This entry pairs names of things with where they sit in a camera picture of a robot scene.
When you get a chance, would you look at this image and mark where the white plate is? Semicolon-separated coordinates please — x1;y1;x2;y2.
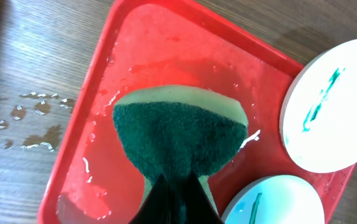
279;39;357;173
221;175;325;224

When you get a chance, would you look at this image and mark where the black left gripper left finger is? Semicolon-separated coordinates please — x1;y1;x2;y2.
129;175;176;224

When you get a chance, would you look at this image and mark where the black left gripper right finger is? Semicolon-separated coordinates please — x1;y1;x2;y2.
184;172;224;224

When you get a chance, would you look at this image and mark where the red plastic tray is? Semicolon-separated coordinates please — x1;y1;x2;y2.
38;0;354;223

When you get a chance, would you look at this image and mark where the green yellow scrub sponge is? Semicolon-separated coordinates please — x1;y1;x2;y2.
112;85;248;223

